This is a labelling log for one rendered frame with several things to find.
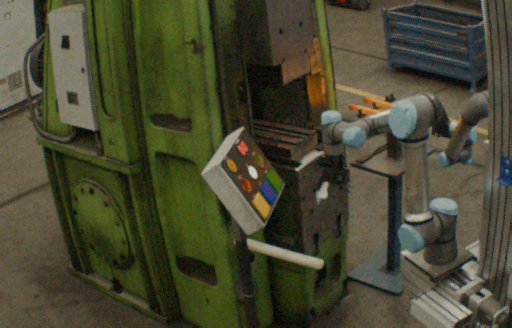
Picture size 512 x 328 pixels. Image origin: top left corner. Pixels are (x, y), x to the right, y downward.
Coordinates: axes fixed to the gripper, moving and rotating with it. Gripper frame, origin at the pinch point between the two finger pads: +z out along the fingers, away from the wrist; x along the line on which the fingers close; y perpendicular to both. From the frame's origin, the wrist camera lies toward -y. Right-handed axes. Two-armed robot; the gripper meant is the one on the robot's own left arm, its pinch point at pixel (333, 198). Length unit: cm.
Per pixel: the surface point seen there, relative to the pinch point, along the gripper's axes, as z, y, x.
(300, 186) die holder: 10.3, -36.5, 4.3
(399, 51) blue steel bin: 68, -347, 289
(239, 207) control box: -10.0, 1.9, -39.0
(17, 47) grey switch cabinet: 15, -568, -82
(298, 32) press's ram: -54, -49, 17
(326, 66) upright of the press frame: -25, -80, 46
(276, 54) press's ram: -48, -42, 2
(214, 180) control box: -20.3, -3.0, -45.0
